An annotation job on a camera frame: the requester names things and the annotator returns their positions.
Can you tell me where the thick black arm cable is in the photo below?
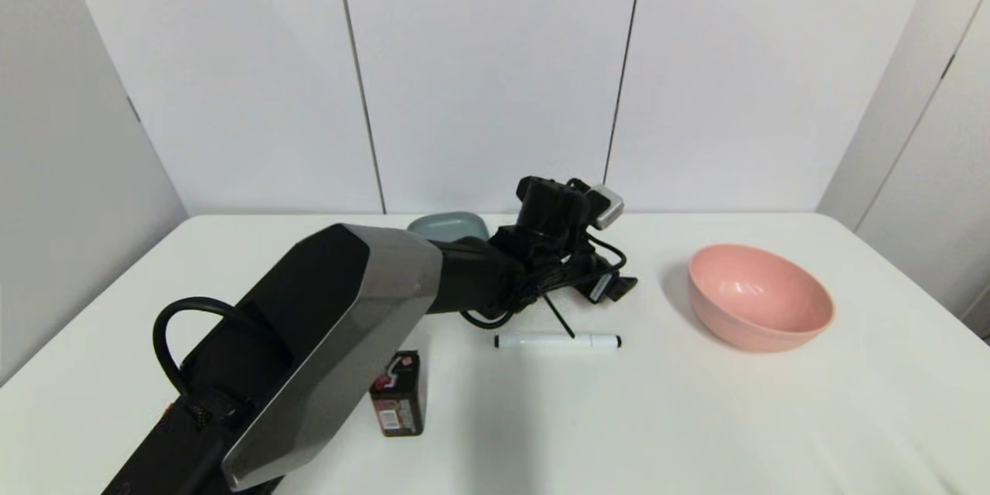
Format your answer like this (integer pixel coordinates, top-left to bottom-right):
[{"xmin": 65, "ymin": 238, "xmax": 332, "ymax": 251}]
[{"xmin": 152, "ymin": 297, "xmax": 260, "ymax": 405}]

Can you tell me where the grey square plate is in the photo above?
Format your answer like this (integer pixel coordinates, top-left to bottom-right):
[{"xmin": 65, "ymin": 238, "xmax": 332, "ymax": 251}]
[{"xmin": 407, "ymin": 210, "xmax": 490, "ymax": 243}]

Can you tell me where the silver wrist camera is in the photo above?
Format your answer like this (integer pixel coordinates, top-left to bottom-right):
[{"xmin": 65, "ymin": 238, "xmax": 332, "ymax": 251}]
[{"xmin": 585, "ymin": 184, "xmax": 626, "ymax": 230}]

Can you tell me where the white marker pen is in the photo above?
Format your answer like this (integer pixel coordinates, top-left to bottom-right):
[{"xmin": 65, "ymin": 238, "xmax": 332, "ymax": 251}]
[{"xmin": 494, "ymin": 333, "xmax": 623, "ymax": 350}]

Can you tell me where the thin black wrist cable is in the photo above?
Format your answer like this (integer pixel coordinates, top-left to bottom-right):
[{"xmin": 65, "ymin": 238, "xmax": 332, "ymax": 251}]
[{"xmin": 459, "ymin": 232, "xmax": 629, "ymax": 340}]

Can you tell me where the pink bowl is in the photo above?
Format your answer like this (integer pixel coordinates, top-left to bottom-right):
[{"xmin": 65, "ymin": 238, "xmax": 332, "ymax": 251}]
[{"xmin": 688, "ymin": 244, "xmax": 835, "ymax": 353}]

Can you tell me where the dark small tin box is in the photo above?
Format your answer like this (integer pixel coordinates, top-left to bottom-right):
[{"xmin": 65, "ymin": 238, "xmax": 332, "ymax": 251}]
[{"xmin": 369, "ymin": 350, "xmax": 427, "ymax": 438}]

